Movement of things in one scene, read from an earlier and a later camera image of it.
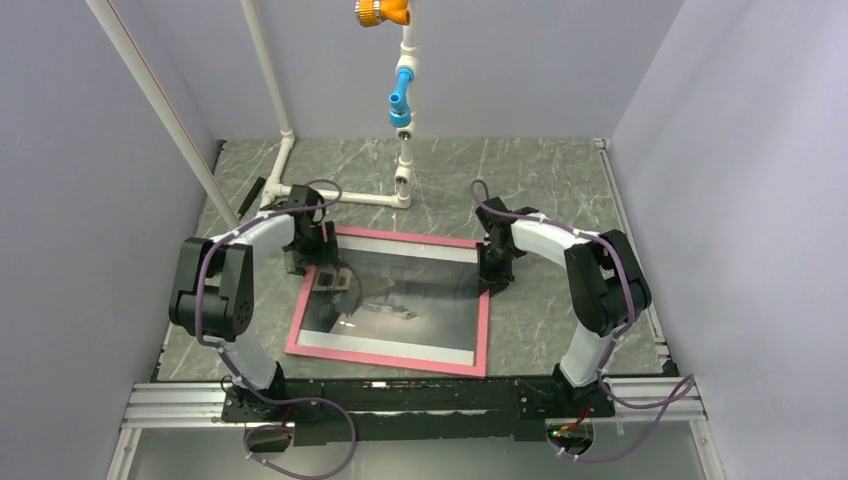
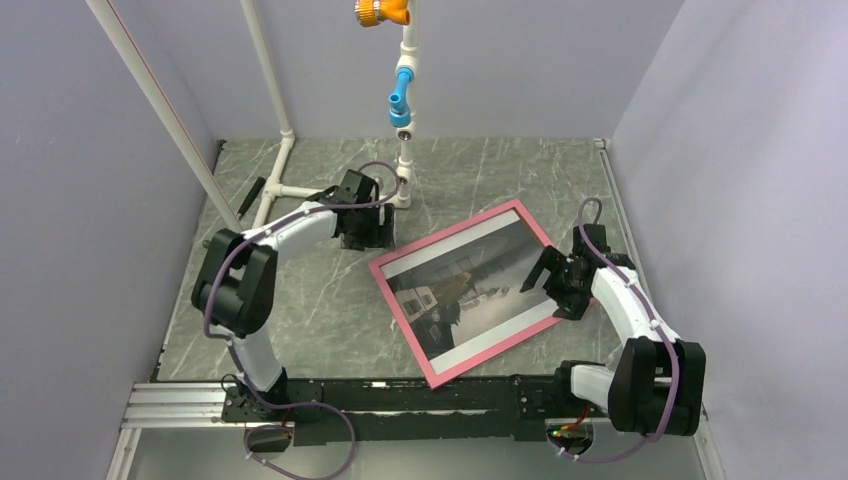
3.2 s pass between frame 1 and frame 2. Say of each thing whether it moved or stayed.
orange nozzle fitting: stayed
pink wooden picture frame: moved
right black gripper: moved
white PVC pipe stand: stayed
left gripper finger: moved
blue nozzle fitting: stayed
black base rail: stayed
